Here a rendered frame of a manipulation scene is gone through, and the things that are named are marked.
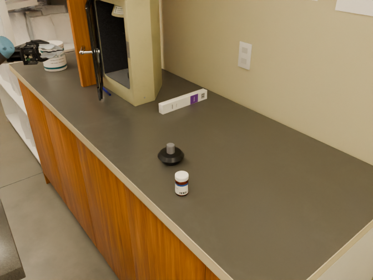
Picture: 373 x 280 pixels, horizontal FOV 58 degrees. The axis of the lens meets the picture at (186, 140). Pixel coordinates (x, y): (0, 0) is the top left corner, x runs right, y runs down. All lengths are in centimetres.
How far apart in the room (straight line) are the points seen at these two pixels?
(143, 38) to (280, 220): 94
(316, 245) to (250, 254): 17
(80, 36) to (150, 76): 42
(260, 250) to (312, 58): 76
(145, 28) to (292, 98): 68
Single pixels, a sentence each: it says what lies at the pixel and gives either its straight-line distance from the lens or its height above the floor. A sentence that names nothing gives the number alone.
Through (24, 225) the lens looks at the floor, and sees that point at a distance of 250.
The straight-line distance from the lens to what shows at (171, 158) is 113.
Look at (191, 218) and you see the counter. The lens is 96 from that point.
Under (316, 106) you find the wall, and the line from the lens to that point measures 139.
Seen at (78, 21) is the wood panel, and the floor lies 127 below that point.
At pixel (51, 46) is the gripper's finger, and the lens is 155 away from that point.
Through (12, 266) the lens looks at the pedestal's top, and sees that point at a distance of 95.
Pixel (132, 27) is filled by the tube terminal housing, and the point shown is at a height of 129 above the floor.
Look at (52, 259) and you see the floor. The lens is 222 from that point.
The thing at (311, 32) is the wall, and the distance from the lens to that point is 135.
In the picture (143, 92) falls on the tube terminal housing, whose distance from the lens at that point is 158.
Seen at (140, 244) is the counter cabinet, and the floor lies 60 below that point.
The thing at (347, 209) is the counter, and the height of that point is 94.
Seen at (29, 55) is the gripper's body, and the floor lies 120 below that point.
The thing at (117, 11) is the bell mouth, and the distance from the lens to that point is 157.
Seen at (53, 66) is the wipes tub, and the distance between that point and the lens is 213.
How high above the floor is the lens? 161
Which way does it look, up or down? 31 degrees down
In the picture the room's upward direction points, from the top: straight up
